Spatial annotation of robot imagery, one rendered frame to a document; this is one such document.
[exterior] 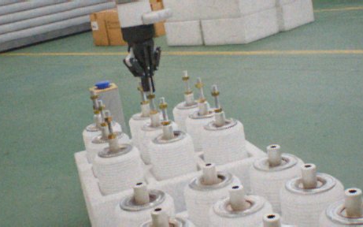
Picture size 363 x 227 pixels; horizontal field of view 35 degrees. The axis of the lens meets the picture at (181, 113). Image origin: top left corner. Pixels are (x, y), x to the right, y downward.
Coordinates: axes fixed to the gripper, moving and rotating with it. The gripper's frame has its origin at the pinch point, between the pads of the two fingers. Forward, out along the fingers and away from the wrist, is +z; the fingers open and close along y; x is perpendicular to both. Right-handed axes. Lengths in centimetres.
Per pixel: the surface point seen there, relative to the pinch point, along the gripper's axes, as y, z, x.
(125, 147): 15.1, 9.7, 1.7
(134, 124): -3.7, 10.9, -9.2
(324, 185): 30, 9, 49
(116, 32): -308, 26, -240
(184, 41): -269, 34, -149
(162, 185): 17.0, 17.0, 10.6
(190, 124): -3.8, 10.9, 6.8
